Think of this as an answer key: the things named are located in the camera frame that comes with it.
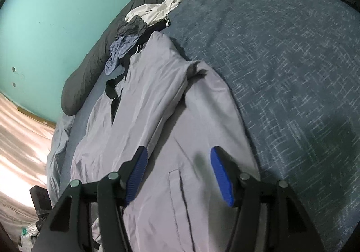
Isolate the dark grey long pillow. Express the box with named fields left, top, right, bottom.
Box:
left=61, top=0, right=225, bottom=115

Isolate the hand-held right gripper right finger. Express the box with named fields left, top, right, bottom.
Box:
left=210, top=146, right=321, bottom=252

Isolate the light grey blanket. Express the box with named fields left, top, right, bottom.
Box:
left=46, top=114, right=75, bottom=202

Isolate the grey jacket with black trim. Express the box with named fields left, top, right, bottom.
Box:
left=69, top=31, right=261, bottom=252

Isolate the dark grey crumpled garment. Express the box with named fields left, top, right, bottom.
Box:
left=115, top=15, right=149, bottom=41

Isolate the white crumpled garment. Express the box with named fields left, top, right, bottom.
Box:
left=124, top=0, right=185, bottom=27

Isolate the pink curtain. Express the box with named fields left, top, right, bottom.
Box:
left=0, top=92, right=57, bottom=228

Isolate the black garment with white stripe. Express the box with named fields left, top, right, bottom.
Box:
left=137, top=19, right=173, bottom=50

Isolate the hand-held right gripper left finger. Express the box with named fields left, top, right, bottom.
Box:
left=34, top=146, right=149, bottom=252

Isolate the clear plastic bag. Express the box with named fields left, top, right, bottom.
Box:
left=19, top=223, right=40, bottom=247

